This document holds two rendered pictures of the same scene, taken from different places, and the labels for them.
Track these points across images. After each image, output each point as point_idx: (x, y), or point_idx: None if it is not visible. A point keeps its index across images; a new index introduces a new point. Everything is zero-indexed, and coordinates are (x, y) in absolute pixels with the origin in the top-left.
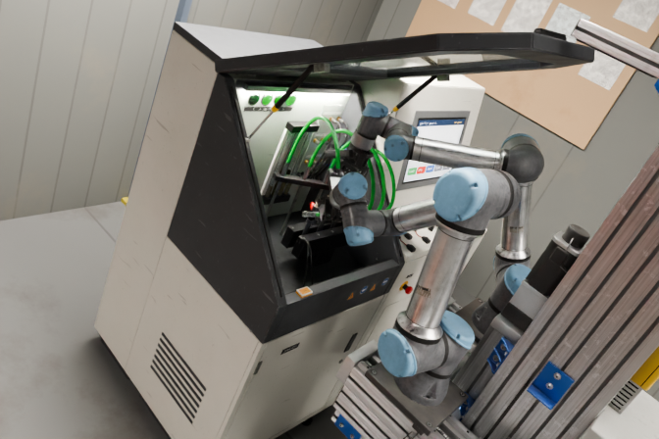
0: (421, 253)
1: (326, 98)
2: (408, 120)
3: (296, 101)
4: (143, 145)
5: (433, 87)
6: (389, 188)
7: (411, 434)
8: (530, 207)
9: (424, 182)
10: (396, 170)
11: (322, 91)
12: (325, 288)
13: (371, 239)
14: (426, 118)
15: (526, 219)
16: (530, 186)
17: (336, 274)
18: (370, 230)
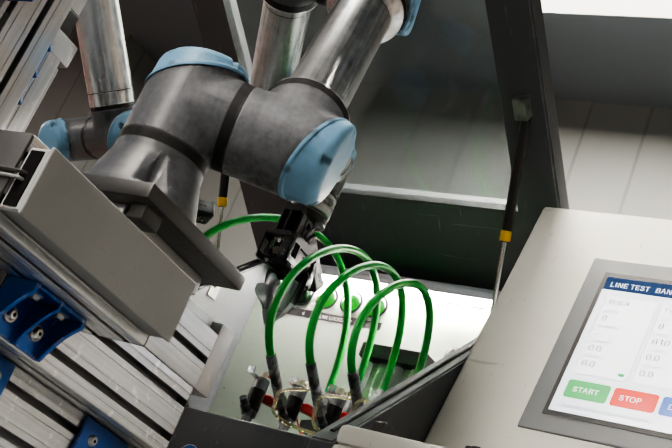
0: (399, 439)
1: (462, 318)
2: (566, 272)
3: (390, 313)
4: None
5: (668, 222)
6: (491, 411)
7: None
8: (340, 19)
9: (657, 443)
10: (521, 372)
11: (429, 285)
12: None
13: (49, 121)
14: (639, 276)
15: (319, 36)
16: None
17: None
18: (60, 118)
